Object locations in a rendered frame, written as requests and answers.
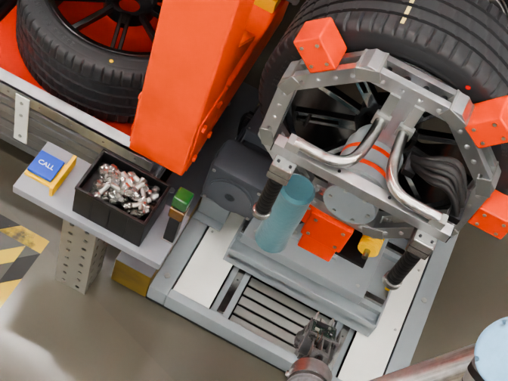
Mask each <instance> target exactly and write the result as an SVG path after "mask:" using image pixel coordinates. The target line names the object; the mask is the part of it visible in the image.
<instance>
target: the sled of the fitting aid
mask: <svg viewBox="0 0 508 381"><path fill-rule="evenodd" d="M250 221H251V219H249V221H248V220H246V219H245V218H244V220H243V222H242V224H241V225H240V227H239V229H238V230H237V233H236V234H235V236H234V238H233V240H232V241H231V243H230V245H229V247H228V249H227V251H226V253H225V255H224V258H223V260H225V261H226V262H229V263H231V264H232V265H234V266H236V267H238V268H240V269H242V270H244V271H245V272H247V273H249V274H251V275H253V276H254V277H257V278H258V279H260V280H263V281H264V282H266V283H268V284H270V285H272V286H273V287H275V288H277V289H279V290H281V291H283V292H285V293H286V294H288V295H290V296H292V297H294V298H296V299H298V300H299V301H301V302H304V303H305V304H306V305H309V306H311V307H312V308H315V309H317V310H318V311H320V312H322V313H324V314H326V315H327V316H329V317H331V318H334V319H335V320H337V321H338V322H340V323H342V324H344V325H346V326H348V327H350V328H352V329H353V330H356V331H358V332H359V333H361V334H363V335H365V336H367V337H369V335H370V334H371V333H372V332H373V331H374V330H375V329H376V328H377V326H378V323H379V320H380V318H381V316H382V314H383V311H384V309H385V306H386V303H387V302H388V300H389V297H390V294H391V292H392V291H391V290H389V289H387V288H386V287H385V286H384V284H383V276H384V275H385V273H386V272H387V271H390V270H391V269H392V268H393V266H394V265H395V264H396V262H397V261H398V260H399V259H400V258H401V257H402V255H403V254H404V253H405V251H406V246H407V243H408V241H409V239H410V238H392V239H389V240H388V242H387V244H386V247H385V249H384V251H383V254H382V256H381V258H380V261H379V263H378V265H377V267H376V270H375V272H374V274H373V277H372V279H371V281H370V284H369V286H368V288H367V291H366V293H365V295H364V298H363V299H362V300H361V302H360V303H359V304H356V303H354V302H353V301H351V300H349V299H347V298H345V297H343V296H341V295H339V294H338V293H335V292H333V291H332V290H330V289H328V288H326V287H324V286H322V285H320V284H319V283H317V282H315V281H313V280H311V279H309V278H308V277H306V276H304V275H302V274H300V273H299V272H297V271H294V270H293V269H291V268H288V267H287V266H285V265H283V264H281V263H279V262H277V261H276V260H274V259H272V258H270V257H268V256H266V255H265V254H263V253H261V252H259V251H257V250H255V249H253V248H252V247H250V246H247V245H246V244H244V243H242V242H240V239H241V237H242V236H243V233H244V231H245V230H246V227H247V226H248V224H249V222H250Z"/></svg>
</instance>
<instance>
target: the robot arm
mask: <svg viewBox="0 0 508 381"><path fill-rule="evenodd" d="M318 315H319V312H318V313H317V314H316V315H315V317H314V319H313V318H311V320H310V321H309V323H307V324H306V325H305V327H304V329H303V330H300V331H299V332H298V333H297V334H296V337H295V339H294V345H293V347H295V348H296V350H295V352H294V354H295V355H296V356H297V358H298V360H296V361H295V362H294V363H292V365H291V366H290V370H289V372H288V371H287V372H286V373H285V376H287V381H332V378H333V376H332V372H331V370H330V368H329V367H328V366H327V365H328V364H329V363H330V362H331V361H332V357H333V355H334V353H335V351H336V350H337V348H338V346H339V342H340V337H341V333H342V331H341V330H340V331H339V333H338V335H337V337H336V331H337V329H336V328H334V327H333V324H334V318H333V319H332V320H331V321H330V322H329V323H328V324H326V322H325V321H324V319H323V318H320V317H318ZM335 340H336V341H335ZM337 340H338V342H337ZM333 344H335V346H333ZM368 381H508V317H504V318H501V319H499V320H497V321H495V322H494V323H492V324H491V325H489V326H488V327H486V328H485V329H484V330H483V332H482V333H481V334H480V336H479V338H478V340H477V342H476V343H474V344H472V345H468V346H466V347H463V348H459V349H457V350H455V351H452V352H448V353H446V354H443V355H440V356H438V357H435V358H431V359H429V360H426V361H423V362H420V363H418V364H414V365H411V366H409V367H406V368H403V369H400V370H396V371H394V372H391V373H388V374H386V375H383V376H379V377H377V378H374V379H371V380H368Z"/></svg>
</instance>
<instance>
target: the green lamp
mask: <svg viewBox="0 0 508 381"><path fill-rule="evenodd" d="M193 198H194V194H193V193H192V192H190V191H188V190H186V189H184V188H182V187H180V188H179V189H178V191H177V192H176V194H175V196H174V197H173V200H172V206H174V207H175V208H176V209H179V210H181V211H182V212H186V211H187V208H188V207H189V205H190V204H191V202H192V199H193Z"/></svg>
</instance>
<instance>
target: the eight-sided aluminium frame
mask: <svg viewBox="0 0 508 381"><path fill-rule="evenodd" d="M355 82H371V83H373V84H374V85H377V86H379V87H380V88H383V89H384V90H386V91H388V92H390V93H391V92H392V93H394V94H396V95H398V96H400V97H401V99H403V100H405V101H407V102H409V103H411V104H413V105H417V106H419V107H421V108H423V109H424V110H425V111H426V112H428V113H431V114H432V115H433V116H436V117H438V118H439V119H442V120H444V121H445V122H446V123H447V124H448V125H449V127H450V129H451V132H452V134H453V136H454V138H455V141H456V142H457V145H458V147H459V149H460V152H461V153H462V155H463V158H464V160H465V162H466V165H467V167H468V169H469V171H470V174H471V176H472V178H473V180H472V181H471V182H470V183H469V185H468V186H467V189H468V190H470V191H471V194H470V196H469V199H468V202H467V204H466V208H465V209H464V212H463V215H462V218H461V220H460V222H459V223H458V224H457V225H456V224H454V223H452V222H450V221H447V223H449V224H450V225H453V226H454V227H455V228H454V232H453V234H452V236H451V238H454V237H455V235H456V234H459V232H460V229H461V228H462V227H463V226H464V225H465V224H466V223H467V222H468V221H469V219H470V218H471V217H472V216H473V215H474V214H475V212H476V211H477V210H478V209H479V208H480V206H481V205H482V204H483V203H484V202H485V201H486V200H487V199H488V198H490V197H491V194H492V193H493V192H494V191H495V188H496V186H497V183H498V180H499V177H500V174H501V170H500V167H499V162H498V161H497V160H496V157H495V155H494V152H493V150H492V149H491V146H490V147H483V148H477V146H476V145H475V143H474V141H473V139H472V138H471V136H470V135H469V133H468V132H467V130H466V129H465V127H467V125H468V122H469V119H470V117H471V115H472V112H473V110H474V108H475V105H474V104H473V103H472V101H471V99H470V97H469V96H467V95H465V94H463V93H462V92H461V91H460V90H459V89H457V90H456V89H454V88H452V87H450V86H448V85H446V84H444V83H442V82H440V81H438V80H437V79H434V78H432V77H431V76H428V75H426V74H425V73H423V72H421V71H419V70H417V69H415V68H413V67H411V66H409V65H407V64H405V63H404V62H402V61H400V60H398V59H396V58H394V57H392V56H390V55H389V53H386V52H383V51H381V50H379V49H376V48H375V49H364V51H356V52H350V53H345V54H344V56H343V57H342V59H341V61H340V63H339V65H338V67H337V68H336V69H335V70H328V71H322V72H316V73H310V72H309V71H308V68H307V66H306V65H305V62H304V61H303V59H300V60H296V61H292V62H291V63H290V65H289V66H288V68H287V70H286V72H285V73H284V75H283V76H282V78H281V80H280V81H279V83H278V85H277V90H276V92H275V94H274V97H273V99H272V101H271V104H270V106H269V108H268V112H267V113H266V115H265V118H264V120H263V123H262V124H261V126H260V127H259V133H258V136H259V138H260V139H261V142H262V144H264V146H265V148H266V149H267V151H268V152H269V154H270V155H271V158H272V159H273V160H274V158H275V157H276V155H277V154H276V153H274V152H272V151H270V149H271V146H272V144H273V142H274V140H275V138H276V137H277V135H278V134H279V135H282V136H284V137H290V133H289V132H288V131H287V128H286V127H285V125H284V124H283V121H284V118H285V116H286V114H287V112H288V109H289V108H290V105H291V103H292V101H293V98H294V97H295V95H296V92H297V90H302V89H307V88H319V87H325V86H331V85H342V84H349V83H355ZM293 174H300V175H304V176H305V177H306V178H308V179H309V180H310V181H311V182H312V184H313V185H314V188H315V196H314V199H313V200H312V201H311V203H310V204H311V205H312V206H313V207H315V208H316V209H319V210H320V211H322V212H324V213H326V214H328V215H330V216H331V217H333V218H335V219H337V220H339V221H341V222H342V223H344V224H346V225H348V226H350V227H352V228H354V229H355V230H357V231H360V232H361V233H362V234H363V235H365V236H368V237H371V238H373V239H380V240H383V239H392V238H410V236H411V234H412V232H413V229H414V226H412V225H409V224H408V223H407V222H405V221H402V220H401V219H399V218H396V217H395V216H393V215H391V214H389V213H387V212H383V211H378V213H377V214H376V217H375V219H374V220H373V221H371V222H369V223H366V224H352V223H349V222H346V221H343V220H342V219H340V218H337V217H336V216H335V215H334V214H333V213H332V212H331V211H330V210H329V209H328V208H327V207H326V205H325V203H324V198H323V195H324V191H325V190H326V188H327V185H328V183H326V182H324V181H322V180H320V179H318V178H316V177H315V176H314V175H313V173H312V172H310V171H308V170H306V169H304V168H302V167H301V166H297V167H296V169H295V171H294V173H293Z"/></svg>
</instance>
